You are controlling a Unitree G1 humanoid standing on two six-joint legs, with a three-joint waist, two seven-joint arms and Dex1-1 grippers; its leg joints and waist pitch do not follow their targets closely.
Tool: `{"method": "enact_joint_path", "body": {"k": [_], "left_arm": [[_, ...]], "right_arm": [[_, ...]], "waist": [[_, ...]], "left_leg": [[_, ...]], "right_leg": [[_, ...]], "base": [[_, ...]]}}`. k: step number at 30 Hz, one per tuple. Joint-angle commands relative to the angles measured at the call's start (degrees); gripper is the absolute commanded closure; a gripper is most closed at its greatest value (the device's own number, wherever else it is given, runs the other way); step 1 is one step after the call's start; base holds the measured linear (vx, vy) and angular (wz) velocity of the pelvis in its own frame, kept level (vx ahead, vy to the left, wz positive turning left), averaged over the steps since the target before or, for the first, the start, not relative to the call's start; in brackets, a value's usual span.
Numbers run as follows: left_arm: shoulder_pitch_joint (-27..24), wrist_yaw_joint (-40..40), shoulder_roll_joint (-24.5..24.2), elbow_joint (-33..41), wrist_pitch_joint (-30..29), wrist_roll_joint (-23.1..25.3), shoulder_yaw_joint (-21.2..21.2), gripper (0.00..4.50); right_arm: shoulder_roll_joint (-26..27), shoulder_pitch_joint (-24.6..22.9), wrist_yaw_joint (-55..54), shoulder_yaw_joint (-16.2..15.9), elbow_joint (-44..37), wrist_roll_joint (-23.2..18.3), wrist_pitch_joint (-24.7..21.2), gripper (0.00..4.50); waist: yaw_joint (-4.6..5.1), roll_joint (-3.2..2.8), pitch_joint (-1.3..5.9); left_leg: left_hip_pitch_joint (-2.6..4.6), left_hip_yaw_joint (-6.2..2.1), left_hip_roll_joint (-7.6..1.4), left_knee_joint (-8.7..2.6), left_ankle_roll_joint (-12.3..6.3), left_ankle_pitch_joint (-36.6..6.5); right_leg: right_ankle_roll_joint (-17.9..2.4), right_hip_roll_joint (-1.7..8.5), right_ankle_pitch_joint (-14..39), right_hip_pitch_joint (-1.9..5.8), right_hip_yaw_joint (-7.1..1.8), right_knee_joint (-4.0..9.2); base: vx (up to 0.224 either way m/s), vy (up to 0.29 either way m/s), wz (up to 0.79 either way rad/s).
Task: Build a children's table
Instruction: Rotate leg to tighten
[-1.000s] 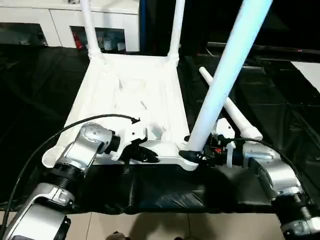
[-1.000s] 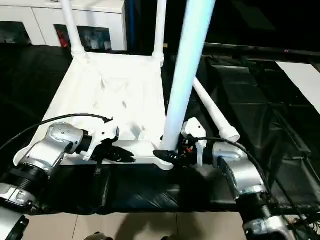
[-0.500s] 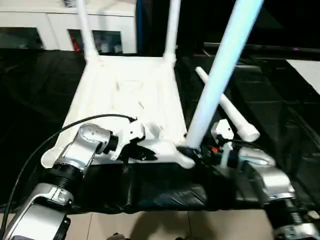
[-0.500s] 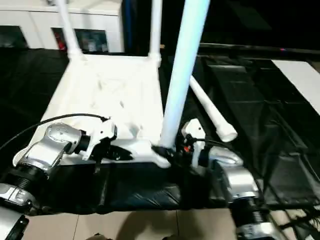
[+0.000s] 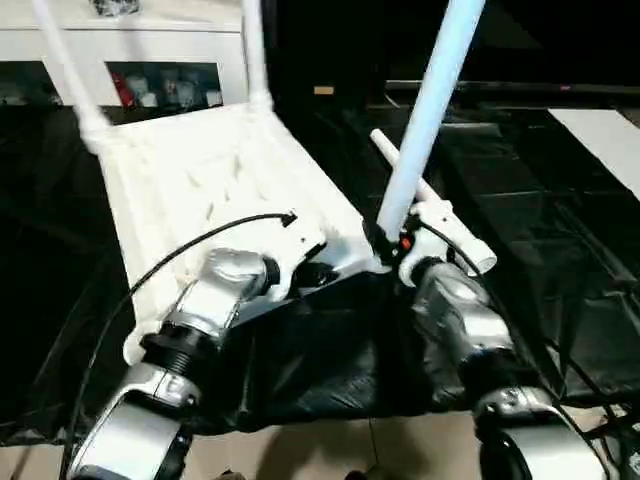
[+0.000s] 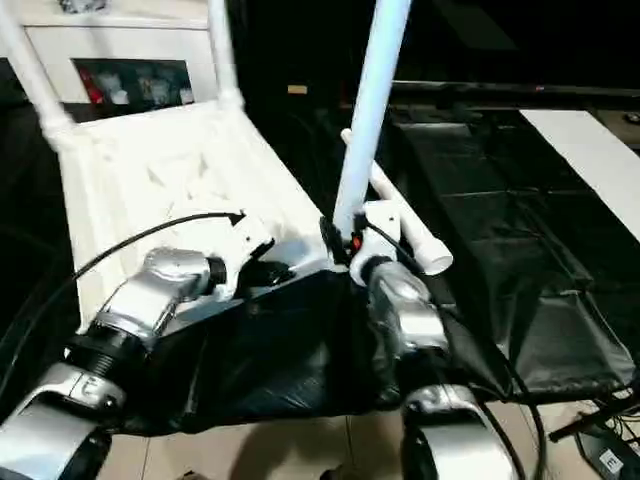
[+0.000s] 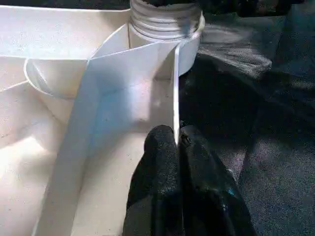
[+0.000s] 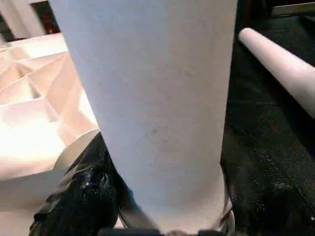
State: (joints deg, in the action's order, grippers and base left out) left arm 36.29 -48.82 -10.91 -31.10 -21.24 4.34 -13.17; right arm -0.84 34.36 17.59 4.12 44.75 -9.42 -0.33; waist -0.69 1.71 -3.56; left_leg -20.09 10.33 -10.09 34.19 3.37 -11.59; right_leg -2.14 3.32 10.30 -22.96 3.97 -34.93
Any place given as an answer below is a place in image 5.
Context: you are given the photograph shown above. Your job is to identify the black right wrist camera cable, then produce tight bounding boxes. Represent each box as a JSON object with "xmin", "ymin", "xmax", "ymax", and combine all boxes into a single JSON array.
[{"xmin": 422, "ymin": 222, "xmax": 567, "ymax": 402}]

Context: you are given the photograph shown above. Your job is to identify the grey glossy object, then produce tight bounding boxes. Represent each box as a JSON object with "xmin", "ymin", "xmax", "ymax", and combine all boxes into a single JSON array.
[{"xmin": 89, "ymin": 0, "xmax": 142, "ymax": 17}]

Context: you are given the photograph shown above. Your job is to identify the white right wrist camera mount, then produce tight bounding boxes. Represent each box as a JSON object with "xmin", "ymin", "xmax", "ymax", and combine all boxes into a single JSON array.
[{"xmin": 398, "ymin": 199, "xmax": 465, "ymax": 290}]

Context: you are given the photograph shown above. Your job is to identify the small red bottle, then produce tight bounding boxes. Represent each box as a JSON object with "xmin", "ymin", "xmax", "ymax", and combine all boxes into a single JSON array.
[{"xmin": 112, "ymin": 72, "xmax": 134, "ymax": 107}]

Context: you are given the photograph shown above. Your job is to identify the white plastic table leg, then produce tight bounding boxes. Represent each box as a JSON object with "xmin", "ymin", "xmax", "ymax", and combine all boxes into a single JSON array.
[
  {"xmin": 369, "ymin": 128, "xmax": 498, "ymax": 274},
  {"xmin": 29, "ymin": 0, "xmax": 112, "ymax": 147},
  {"xmin": 239, "ymin": 0, "xmax": 277, "ymax": 114},
  {"xmin": 374, "ymin": 0, "xmax": 489, "ymax": 247}
]

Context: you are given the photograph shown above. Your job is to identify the black left wrist camera cable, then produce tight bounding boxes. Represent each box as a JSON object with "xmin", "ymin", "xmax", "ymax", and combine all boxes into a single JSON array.
[{"xmin": 62, "ymin": 212, "xmax": 299, "ymax": 480}]

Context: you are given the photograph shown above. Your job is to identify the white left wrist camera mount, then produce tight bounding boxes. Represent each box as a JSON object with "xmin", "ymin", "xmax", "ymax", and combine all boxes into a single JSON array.
[{"xmin": 268, "ymin": 214, "xmax": 332, "ymax": 302}]

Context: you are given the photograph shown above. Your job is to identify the white flat board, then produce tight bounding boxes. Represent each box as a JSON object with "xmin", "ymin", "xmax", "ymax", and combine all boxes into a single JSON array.
[{"xmin": 547, "ymin": 107, "xmax": 640, "ymax": 202}]

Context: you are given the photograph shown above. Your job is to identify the black metal rail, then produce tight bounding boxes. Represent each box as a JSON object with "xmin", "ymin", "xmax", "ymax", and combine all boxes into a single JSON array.
[{"xmin": 384, "ymin": 79, "xmax": 640, "ymax": 109}]

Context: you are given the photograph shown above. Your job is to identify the black work mat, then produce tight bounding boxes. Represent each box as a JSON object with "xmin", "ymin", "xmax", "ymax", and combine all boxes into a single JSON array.
[{"xmin": 0, "ymin": 99, "xmax": 640, "ymax": 436}]

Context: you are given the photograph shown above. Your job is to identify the white glass-door cabinet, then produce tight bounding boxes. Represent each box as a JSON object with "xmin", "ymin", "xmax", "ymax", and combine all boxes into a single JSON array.
[{"xmin": 0, "ymin": 0, "xmax": 252, "ymax": 109}]

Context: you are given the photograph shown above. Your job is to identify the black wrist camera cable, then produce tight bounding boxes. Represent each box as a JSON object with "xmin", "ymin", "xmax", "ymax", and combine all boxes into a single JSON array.
[
  {"xmin": 422, "ymin": 222, "xmax": 567, "ymax": 402},
  {"xmin": 62, "ymin": 212, "xmax": 299, "ymax": 480}
]

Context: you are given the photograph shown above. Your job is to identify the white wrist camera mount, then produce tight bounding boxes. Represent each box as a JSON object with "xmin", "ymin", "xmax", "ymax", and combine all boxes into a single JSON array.
[
  {"xmin": 398, "ymin": 199, "xmax": 465, "ymax": 290},
  {"xmin": 268, "ymin": 214, "xmax": 332, "ymax": 302}
]

